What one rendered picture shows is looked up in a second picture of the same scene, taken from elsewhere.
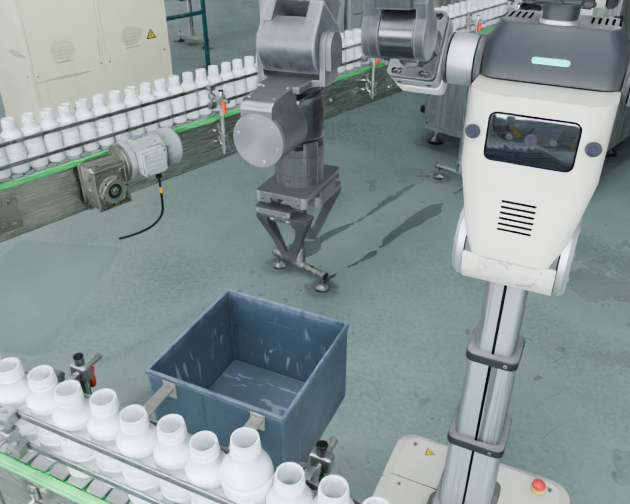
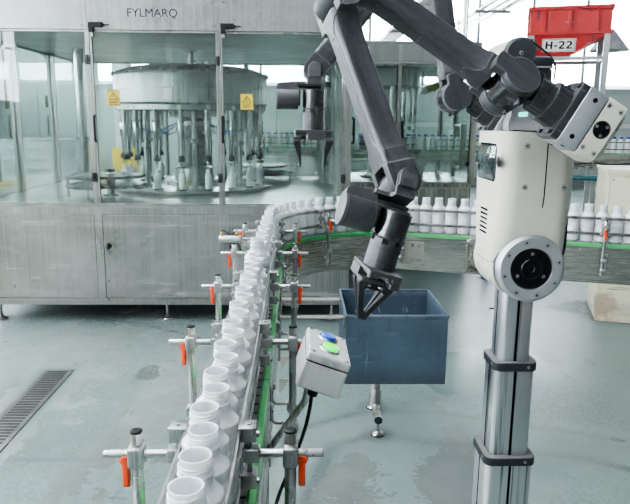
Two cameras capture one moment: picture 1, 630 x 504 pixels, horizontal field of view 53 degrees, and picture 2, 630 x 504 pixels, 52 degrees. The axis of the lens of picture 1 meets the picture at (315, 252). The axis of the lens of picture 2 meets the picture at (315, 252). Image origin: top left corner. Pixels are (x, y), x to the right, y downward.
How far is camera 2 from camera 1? 1.59 m
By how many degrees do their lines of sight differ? 62
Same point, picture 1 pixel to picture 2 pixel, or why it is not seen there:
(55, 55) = not seen: hidden behind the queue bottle
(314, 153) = (308, 114)
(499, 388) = (491, 388)
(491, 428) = (488, 432)
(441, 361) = not seen: outside the picture
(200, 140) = (582, 259)
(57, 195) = (450, 254)
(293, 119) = (289, 92)
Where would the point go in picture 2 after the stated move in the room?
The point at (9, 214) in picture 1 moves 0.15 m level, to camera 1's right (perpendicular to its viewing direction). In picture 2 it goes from (416, 253) to (436, 259)
